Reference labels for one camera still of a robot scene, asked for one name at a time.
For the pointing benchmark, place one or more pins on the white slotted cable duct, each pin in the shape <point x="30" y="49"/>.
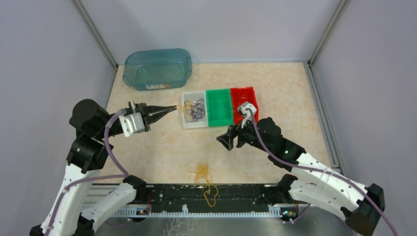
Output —
<point x="133" y="212"/>

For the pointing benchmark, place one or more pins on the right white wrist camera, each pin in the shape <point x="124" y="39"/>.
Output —
<point x="247" y="110"/>

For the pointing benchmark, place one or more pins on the aluminium frame post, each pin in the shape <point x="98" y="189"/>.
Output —
<point x="85" y="16"/>
<point x="342" y="5"/>

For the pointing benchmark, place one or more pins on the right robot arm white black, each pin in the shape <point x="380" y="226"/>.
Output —
<point x="308" y="180"/>

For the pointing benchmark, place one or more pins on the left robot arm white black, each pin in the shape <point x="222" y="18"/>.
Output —
<point x="87" y="157"/>

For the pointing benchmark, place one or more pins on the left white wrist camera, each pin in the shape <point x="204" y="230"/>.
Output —
<point x="132" y="124"/>

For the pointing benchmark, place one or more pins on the teal transparent plastic tub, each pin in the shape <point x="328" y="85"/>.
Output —
<point x="157" y="69"/>

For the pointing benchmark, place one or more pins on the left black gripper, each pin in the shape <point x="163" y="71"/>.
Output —
<point x="157" y="112"/>

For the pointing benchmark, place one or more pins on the white plastic bin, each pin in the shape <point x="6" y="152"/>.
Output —
<point x="194" y="109"/>

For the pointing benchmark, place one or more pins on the green plastic bin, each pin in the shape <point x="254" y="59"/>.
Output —
<point x="219" y="107"/>

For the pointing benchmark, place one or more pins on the left aluminium frame post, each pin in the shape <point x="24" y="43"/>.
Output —
<point x="85" y="16"/>

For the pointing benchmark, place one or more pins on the red plastic bin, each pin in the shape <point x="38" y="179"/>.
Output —
<point x="238" y="97"/>

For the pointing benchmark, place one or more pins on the right aluminium frame post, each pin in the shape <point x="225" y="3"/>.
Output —
<point x="342" y="5"/>

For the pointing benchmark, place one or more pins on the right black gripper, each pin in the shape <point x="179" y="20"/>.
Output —
<point x="227" y="139"/>

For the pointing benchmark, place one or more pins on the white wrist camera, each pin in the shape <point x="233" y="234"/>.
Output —
<point x="132" y="124"/>
<point x="247" y="110"/>

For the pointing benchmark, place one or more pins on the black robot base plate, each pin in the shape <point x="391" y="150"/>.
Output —
<point x="217" y="198"/>

